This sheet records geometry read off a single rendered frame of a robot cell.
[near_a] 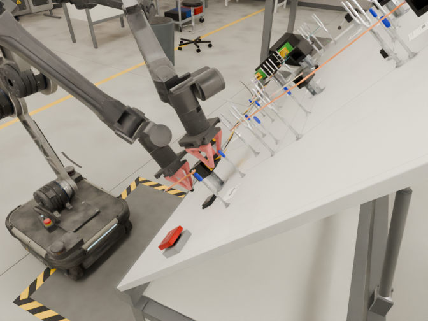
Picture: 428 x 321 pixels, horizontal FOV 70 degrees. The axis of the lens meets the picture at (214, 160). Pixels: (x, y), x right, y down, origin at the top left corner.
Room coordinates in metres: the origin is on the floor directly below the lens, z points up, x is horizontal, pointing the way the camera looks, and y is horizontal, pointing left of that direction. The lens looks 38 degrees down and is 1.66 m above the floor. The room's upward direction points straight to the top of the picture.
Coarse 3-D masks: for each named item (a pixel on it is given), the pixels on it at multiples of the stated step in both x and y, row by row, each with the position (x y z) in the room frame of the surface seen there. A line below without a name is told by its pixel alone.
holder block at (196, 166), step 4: (204, 156) 0.63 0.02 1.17; (200, 160) 0.62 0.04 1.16; (196, 164) 0.61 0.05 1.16; (200, 164) 0.59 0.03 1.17; (192, 168) 0.61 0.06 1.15; (196, 168) 0.60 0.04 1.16; (200, 168) 0.60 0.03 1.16; (204, 168) 0.59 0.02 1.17; (196, 172) 0.60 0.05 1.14; (200, 172) 0.60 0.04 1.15; (204, 172) 0.59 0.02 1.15; (208, 172) 0.59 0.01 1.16; (204, 176) 0.59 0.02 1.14
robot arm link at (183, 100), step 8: (192, 80) 0.64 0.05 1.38; (176, 88) 0.62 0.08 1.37; (184, 88) 0.61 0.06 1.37; (192, 88) 0.65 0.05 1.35; (168, 96) 0.61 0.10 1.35; (176, 96) 0.60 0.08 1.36; (184, 96) 0.60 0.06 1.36; (192, 96) 0.61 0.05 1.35; (200, 96) 0.63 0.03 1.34; (176, 104) 0.60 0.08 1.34; (184, 104) 0.59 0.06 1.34; (192, 104) 0.60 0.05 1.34; (176, 112) 0.60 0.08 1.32; (184, 112) 0.59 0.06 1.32
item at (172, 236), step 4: (176, 228) 0.44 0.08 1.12; (180, 228) 0.44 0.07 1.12; (168, 232) 0.45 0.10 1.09; (172, 232) 0.43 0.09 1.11; (176, 232) 0.42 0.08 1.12; (180, 232) 0.43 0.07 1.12; (168, 236) 0.42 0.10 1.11; (172, 236) 0.41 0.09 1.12; (176, 236) 0.42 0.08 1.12; (164, 240) 0.42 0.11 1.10; (168, 240) 0.40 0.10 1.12; (172, 240) 0.40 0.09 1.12; (176, 240) 0.42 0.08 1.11; (160, 244) 0.41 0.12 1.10; (164, 244) 0.40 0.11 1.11; (168, 244) 0.40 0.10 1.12; (172, 244) 0.40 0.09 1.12; (160, 248) 0.41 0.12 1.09; (164, 248) 0.40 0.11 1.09
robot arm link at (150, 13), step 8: (88, 0) 1.24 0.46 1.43; (96, 0) 1.20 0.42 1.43; (104, 0) 1.17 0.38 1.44; (112, 0) 1.15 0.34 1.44; (120, 0) 1.12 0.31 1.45; (136, 0) 1.05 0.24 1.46; (144, 0) 1.05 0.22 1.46; (152, 0) 1.10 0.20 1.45; (80, 8) 1.28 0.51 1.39; (88, 8) 1.28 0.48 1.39; (120, 8) 1.14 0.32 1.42; (144, 8) 1.04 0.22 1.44; (152, 8) 1.09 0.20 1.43; (152, 16) 1.08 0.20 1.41
